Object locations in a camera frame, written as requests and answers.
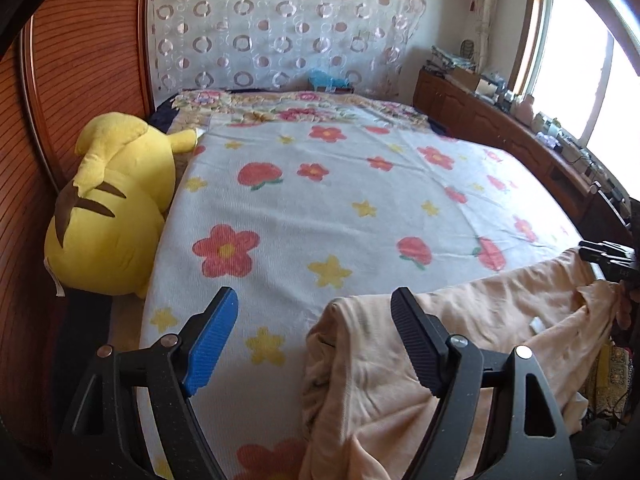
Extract blue plastic bag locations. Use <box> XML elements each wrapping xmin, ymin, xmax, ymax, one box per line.
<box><xmin>306</xmin><ymin>69</ymin><xmax>351</xmax><ymax>92</ymax></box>

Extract person's right hand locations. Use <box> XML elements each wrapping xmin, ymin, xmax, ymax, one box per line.
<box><xmin>614</xmin><ymin>282</ymin><xmax>635</xmax><ymax>330</ymax></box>

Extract sheer circle-patterned curtain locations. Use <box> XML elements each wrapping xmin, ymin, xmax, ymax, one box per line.
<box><xmin>147</xmin><ymin>0</ymin><xmax>426</xmax><ymax>98</ymax></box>

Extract long wooden cabinet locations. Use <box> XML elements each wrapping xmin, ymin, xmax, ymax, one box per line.
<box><xmin>414</xmin><ymin>70</ymin><xmax>636</xmax><ymax>241</ymax></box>

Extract white red-flower bed sheet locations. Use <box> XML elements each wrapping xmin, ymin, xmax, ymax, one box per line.
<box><xmin>137</xmin><ymin>120</ymin><xmax>598</xmax><ymax>480</ymax></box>

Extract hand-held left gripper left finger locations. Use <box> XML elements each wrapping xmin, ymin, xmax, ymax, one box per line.
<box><xmin>59</xmin><ymin>286</ymin><xmax>240</xmax><ymax>480</ymax></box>

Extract cardboard box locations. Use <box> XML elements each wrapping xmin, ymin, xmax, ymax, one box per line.
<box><xmin>447</xmin><ymin>67</ymin><xmax>481</xmax><ymax>88</ymax></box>

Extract beige printed t-shirt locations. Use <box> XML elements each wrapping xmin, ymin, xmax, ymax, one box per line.
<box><xmin>300</xmin><ymin>247</ymin><xmax>623</xmax><ymax>480</ymax></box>

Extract black cable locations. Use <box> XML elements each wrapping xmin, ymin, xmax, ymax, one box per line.
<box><xmin>590</xmin><ymin>380</ymin><xmax>632</xmax><ymax>421</ymax></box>

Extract stack of papers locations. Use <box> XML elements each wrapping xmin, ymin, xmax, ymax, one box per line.
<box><xmin>425</xmin><ymin>46</ymin><xmax>476</xmax><ymax>73</ymax></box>

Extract patterned yellow cloth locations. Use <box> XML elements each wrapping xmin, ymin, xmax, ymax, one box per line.
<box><xmin>595</xmin><ymin>345</ymin><xmax>636</xmax><ymax>411</ymax></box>

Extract wooden louvred wardrobe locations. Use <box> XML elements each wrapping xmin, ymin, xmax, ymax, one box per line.
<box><xmin>0</xmin><ymin>0</ymin><xmax>156</xmax><ymax>461</ymax></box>

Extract window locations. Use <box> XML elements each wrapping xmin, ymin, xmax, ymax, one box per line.
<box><xmin>510</xmin><ymin>0</ymin><xmax>640</xmax><ymax>171</ymax></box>

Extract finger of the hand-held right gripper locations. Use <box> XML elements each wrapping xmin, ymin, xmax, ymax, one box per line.
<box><xmin>582</xmin><ymin>253</ymin><xmax>637</xmax><ymax>266</ymax></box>
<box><xmin>580</xmin><ymin>241</ymin><xmax>636</xmax><ymax>256</ymax></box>

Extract beige window curtain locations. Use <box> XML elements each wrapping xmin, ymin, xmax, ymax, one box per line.
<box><xmin>467</xmin><ymin>0</ymin><xmax>501</xmax><ymax>73</ymax></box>

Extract yellow plush toy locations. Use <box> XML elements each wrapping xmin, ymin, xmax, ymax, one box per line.
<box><xmin>44</xmin><ymin>111</ymin><xmax>198</xmax><ymax>301</ymax></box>

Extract pink floral quilt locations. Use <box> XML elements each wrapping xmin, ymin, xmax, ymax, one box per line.
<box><xmin>167</xmin><ymin>89</ymin><xmax>436</xmax><ymax>136</ymax></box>

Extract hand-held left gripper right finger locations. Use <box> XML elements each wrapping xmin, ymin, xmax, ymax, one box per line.
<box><xmin>390</xmin><ymin>286</ymin><xmax>573</xmax><ymax>480</ymax></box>

